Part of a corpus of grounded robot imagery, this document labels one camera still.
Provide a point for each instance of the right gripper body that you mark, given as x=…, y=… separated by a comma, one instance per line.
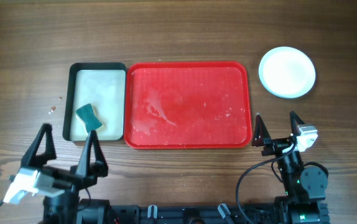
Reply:
x=276, y=147

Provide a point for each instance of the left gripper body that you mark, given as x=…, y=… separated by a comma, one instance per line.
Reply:
x=77, y=182

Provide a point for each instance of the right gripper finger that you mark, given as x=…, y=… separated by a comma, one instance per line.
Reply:
x=295, y=121
x=261, y=135

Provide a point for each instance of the green yellow sponge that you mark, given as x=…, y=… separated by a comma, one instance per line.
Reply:
x=88, y=118

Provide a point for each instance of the white plate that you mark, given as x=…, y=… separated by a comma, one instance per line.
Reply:
x=287, y=72

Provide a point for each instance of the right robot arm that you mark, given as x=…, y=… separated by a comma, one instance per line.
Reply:
x=304, y=183

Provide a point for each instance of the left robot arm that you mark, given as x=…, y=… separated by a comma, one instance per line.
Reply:
x=62, y=208

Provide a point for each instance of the red plastic tray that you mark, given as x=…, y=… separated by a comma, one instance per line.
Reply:
x=187, y=105

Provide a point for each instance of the black water basin tray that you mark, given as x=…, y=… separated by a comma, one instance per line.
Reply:
x=103, y=86

